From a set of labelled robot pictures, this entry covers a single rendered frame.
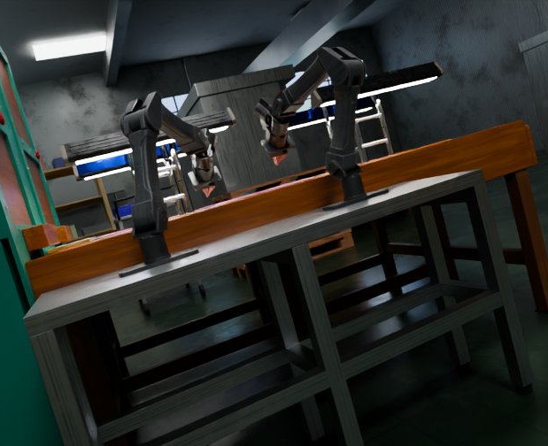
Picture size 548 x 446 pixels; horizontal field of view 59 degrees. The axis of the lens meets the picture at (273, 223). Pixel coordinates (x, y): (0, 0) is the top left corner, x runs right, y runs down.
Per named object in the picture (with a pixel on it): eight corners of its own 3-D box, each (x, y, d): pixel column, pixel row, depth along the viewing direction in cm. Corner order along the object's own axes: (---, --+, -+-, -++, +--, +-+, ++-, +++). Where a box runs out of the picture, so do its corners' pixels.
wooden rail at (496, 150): (534, 165, 189) (523, 119, 187) (44, 326, 133) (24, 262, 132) (510, 169, 200) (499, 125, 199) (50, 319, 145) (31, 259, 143)
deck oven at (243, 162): (336, 223, 685) (292, 63, 667) (243, 254, 640) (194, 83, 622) (290, 225, 854) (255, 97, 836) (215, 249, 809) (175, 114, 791)
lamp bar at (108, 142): (237, 123, 181) (232, 104, 181) (64, 164, 162) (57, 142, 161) (232, 127, 189) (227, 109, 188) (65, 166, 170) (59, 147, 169)
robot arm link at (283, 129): (265, 129, 161) (266, 112, 156) (277, 123, 164) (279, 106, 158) (278, 141, 158) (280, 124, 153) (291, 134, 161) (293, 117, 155)
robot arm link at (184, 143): (185, 140, 158) (119, 93, 131) (209, 132, 154) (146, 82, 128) (187, 173, 154) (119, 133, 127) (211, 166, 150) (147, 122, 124)
